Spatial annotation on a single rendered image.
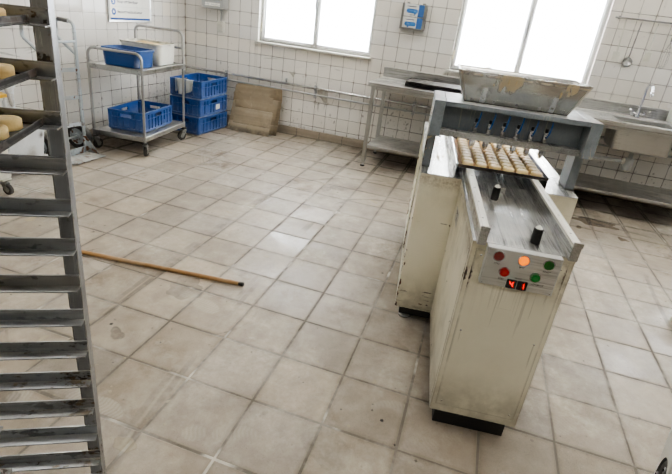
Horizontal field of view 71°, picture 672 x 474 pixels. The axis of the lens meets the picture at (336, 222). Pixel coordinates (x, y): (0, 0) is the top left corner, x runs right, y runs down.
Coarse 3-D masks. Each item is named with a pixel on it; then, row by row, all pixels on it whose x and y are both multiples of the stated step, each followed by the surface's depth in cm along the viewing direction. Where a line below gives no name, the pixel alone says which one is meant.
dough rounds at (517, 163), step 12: (456, 144) 258; (468, 144) 261; (480, 144) 260; (492, 144) 260; (468, 156) 229; (480, 156) 231; (492, 156) 234; (504, 156) 237; (516, 156) 241; (528, 156) 243; (492, 168) 217; (504, 168) 217; (516, 168) 222; (528, 168) 226
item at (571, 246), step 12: (528, 180) 219; (540, 192) 197; (540, 204) 194; (552, 204) 184; (552, 216) 176; (552, 228) 173; (564, 228) 162; (564, 240) 159; (576, 240) 153; (564, 252) 157; (576, 252) 151
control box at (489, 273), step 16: (512, 256) 156; (528, 256) 155; (544, 256) 154; (560, 256) 155; (480, 272) 162; (496, 272) 159; (512, 272) 158; (528, 272) 157; (544, 272) 156; (512, 288) 160; (528, 288) 159; (544, 288) 158
